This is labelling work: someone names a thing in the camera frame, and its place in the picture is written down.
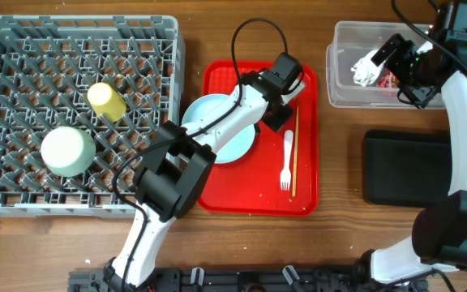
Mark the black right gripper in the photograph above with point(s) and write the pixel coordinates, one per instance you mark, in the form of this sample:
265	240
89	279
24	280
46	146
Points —
420	95

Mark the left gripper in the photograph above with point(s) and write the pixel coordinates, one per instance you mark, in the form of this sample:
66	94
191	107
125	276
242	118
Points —
280	122

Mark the large light blue plate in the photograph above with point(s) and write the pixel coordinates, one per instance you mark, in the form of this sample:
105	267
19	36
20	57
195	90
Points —
238	146

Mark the red snack wrapper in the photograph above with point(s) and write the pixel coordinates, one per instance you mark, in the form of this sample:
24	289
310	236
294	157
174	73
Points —
388	80

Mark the white tissue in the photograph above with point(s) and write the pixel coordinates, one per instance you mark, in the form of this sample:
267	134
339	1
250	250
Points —
365	72

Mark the yellow plastic cup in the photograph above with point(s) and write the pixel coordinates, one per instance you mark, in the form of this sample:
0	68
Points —
105	100

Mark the green bowl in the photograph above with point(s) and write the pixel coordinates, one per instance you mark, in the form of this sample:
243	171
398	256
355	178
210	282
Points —
68	151

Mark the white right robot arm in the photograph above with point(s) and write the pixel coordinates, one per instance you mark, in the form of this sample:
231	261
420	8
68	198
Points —
438	243

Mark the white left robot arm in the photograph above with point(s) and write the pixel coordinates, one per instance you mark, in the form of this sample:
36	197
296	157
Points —
173	170

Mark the grey plastic dishwasher rack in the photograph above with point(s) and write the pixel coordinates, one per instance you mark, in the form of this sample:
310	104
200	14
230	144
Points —
47	65

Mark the wooden chopstick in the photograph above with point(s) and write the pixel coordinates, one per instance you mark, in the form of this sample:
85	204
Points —
295	153

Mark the clear plastic bin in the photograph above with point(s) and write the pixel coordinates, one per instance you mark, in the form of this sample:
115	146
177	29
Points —
352	41

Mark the white plastic fork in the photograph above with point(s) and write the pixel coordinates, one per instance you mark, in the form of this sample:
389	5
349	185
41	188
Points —
285	175

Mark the red plastic tray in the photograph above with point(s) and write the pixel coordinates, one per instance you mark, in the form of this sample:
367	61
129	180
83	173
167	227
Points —
251	184

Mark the black plastic tray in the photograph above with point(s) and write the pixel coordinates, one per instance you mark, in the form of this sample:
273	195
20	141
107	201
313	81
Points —
406	169

